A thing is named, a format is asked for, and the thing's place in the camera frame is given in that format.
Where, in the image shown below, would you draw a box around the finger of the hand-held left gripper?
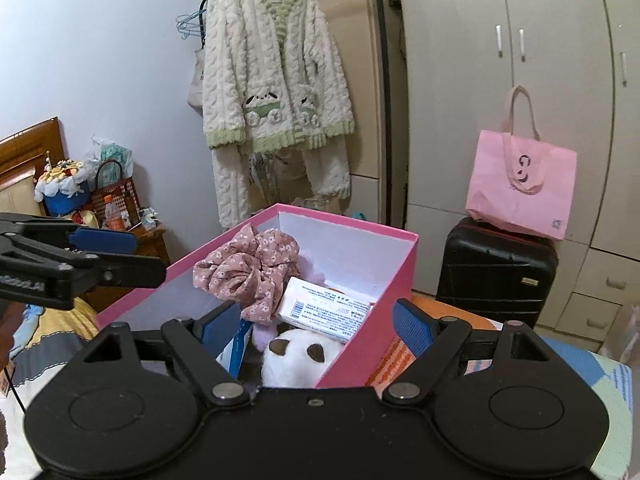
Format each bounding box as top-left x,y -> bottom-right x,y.
0,234 -> 167,287
0,213 -> 138,256

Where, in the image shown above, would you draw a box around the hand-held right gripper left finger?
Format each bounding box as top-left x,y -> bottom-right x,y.
82,304 -> 250,407

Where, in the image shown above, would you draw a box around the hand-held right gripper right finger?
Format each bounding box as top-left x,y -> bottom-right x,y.
382,300 -> 551,406

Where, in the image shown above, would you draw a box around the blue white tissue packet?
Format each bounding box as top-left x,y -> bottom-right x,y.
217,317 -> 253,378

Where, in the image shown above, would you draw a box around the pink cardboard box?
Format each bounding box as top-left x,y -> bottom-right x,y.
95,203 -> 418,391

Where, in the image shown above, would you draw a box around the pink floral scrunchie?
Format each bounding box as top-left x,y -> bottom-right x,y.
192,224 -> 301,323

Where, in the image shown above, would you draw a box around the white plush dog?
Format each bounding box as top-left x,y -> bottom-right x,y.
261,327 -> 346,389

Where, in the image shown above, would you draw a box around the white printed carton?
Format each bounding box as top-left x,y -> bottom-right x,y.
277,276 -> 378,345

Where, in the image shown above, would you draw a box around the orange drink bottle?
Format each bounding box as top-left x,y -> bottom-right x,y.
103,195 -> 126,231

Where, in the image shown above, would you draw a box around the wooden nightstand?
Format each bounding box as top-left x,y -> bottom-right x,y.
127,222 -> 171,266

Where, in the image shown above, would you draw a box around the brown wicker basket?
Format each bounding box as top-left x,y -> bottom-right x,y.
92,160 -> 138,231

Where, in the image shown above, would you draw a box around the patterned bed blanket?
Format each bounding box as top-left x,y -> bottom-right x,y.
0,305 -> 101,480

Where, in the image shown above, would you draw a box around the blue plush flower bouquet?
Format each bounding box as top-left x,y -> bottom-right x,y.
34,157 -> 96,218

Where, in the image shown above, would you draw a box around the green white tissue pack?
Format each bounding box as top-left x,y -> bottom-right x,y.
90,135 -> 133,181

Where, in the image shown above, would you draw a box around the black suitcase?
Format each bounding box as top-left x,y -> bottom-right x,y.
436,217 -> 559,331

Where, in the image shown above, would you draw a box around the wooden headboard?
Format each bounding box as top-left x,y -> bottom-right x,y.
0,116 -> 68,218

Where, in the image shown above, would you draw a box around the fluffy cream pajama pants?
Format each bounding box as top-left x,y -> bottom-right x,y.
212,135 -> 352,231

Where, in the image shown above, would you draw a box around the canvas tote bag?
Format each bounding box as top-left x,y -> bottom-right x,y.
187,47 -> 208,108

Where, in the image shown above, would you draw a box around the pink tote bag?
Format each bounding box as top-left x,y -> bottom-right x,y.
465,85 -> 578,241

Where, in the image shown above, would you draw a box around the patchwork tablecloth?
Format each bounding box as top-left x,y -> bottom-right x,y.
367,295 -> 633,480

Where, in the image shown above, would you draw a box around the fluffy cream pajama jacket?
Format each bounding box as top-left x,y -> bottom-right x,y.
201,0 -> 356,153

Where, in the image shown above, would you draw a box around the beige wooden panel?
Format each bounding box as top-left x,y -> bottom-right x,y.
320,0 -> 388,226

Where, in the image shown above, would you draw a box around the beige wardrobe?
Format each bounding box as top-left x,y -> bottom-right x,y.
395,0 -> 640,356

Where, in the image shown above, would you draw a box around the blue wire hanger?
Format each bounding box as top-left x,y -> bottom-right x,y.
176,10 -> 206,41

